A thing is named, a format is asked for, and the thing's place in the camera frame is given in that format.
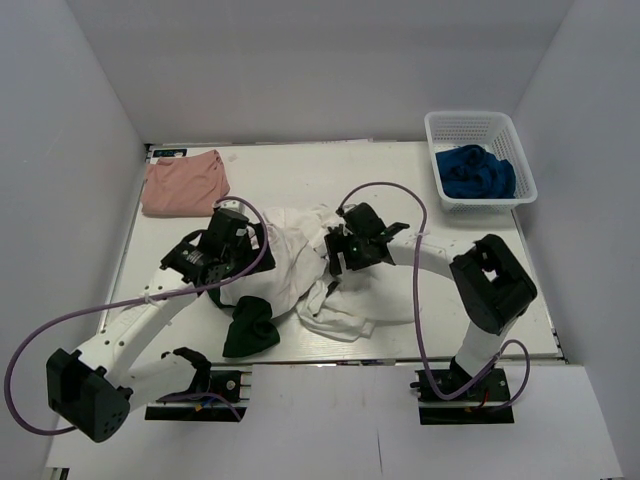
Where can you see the plain white t shirt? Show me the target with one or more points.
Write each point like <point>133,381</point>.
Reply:
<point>351,306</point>

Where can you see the blue t shirt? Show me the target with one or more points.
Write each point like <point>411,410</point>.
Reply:
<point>471,172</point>

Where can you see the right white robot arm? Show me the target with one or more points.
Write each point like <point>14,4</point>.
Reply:
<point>494,288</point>

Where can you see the white plastic basket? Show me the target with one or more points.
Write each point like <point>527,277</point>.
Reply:
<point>496,133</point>

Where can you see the black label sticker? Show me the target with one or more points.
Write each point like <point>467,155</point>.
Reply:
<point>170,153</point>

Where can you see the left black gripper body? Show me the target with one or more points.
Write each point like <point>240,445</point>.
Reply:
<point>239,257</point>

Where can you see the folded pink t shirt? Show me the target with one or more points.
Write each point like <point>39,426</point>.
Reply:
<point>185,186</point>

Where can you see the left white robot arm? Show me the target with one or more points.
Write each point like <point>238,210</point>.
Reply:
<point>96,386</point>

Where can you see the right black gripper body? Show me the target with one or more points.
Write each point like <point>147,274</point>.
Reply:
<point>355,249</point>

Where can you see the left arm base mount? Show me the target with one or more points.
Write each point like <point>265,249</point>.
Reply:
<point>225,401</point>

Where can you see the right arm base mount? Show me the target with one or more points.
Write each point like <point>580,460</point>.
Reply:
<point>480,405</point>

